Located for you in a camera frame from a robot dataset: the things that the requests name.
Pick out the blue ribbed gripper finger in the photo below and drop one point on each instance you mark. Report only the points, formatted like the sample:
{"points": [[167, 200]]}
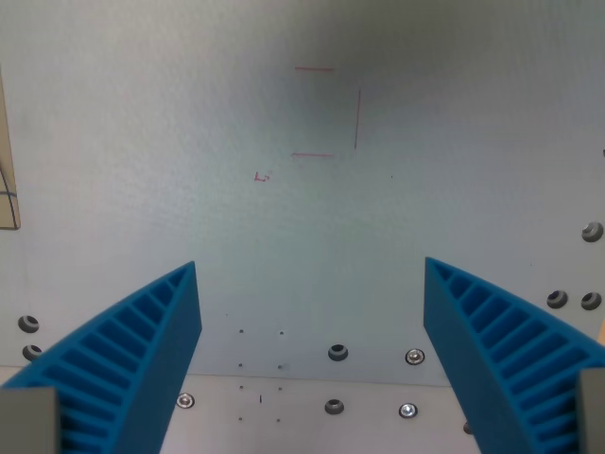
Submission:
{"points": [[142, 359], [491, 359]]}

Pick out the silver pan head screw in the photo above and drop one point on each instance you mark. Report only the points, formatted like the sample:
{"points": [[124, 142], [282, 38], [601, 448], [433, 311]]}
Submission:
{"points": [[185, 400], [408, 410], [414, 356]]}

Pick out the orange object at edge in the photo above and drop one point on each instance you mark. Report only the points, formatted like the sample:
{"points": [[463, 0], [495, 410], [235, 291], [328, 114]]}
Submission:
{"points": [[601, 333]]}

